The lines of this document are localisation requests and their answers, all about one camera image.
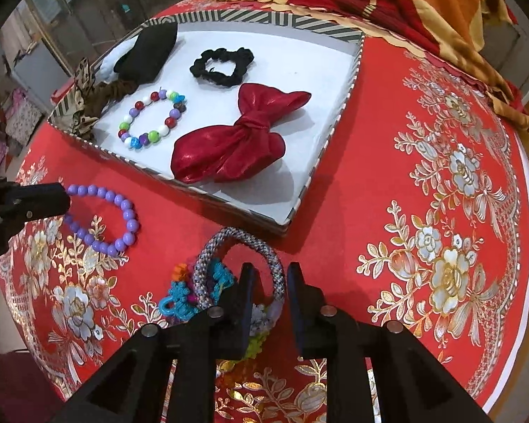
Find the light blue fluffy scrunchie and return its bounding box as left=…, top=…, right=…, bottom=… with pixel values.
left=95, top=36, right=137, bottom=83

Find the multicolour round bead bracelet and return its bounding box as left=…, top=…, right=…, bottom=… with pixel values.
left=116, top=88, right=188, bottom=151

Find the colourful star bead bracelet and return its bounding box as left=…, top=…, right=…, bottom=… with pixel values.
left=158, top=257, right=270, bottom=361

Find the black scrunchie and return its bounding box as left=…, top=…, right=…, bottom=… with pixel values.
left=190, top=48, right=254, bottom=88

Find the purple bead bracelet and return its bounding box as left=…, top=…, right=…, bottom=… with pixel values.
left=62, top=183, right=141, bottom=258

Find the grey woven rope bracelet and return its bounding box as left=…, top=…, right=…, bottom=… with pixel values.
left=191, top=226, right=288, bottom=318

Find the dark brown scrunchie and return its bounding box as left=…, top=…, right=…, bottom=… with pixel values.
left=84, top=79, right=138, bottom=117

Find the striped white shallow box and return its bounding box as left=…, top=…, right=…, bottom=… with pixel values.
left=46, top=7, right=366, bottom=235

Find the metal glass door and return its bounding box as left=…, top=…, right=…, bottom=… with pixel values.
left=0, top=0, right=181, bottom=110

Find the red satin bow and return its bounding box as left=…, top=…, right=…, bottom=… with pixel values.
left=170, top=83, right=311, bottom=184

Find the red floral gold tablecloth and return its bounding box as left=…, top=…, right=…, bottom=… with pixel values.
left=0, top=0, right=529, bottom=423

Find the leopard print hair tie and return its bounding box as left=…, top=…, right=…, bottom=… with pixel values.
left=67, top=56, right=99, bottom=140

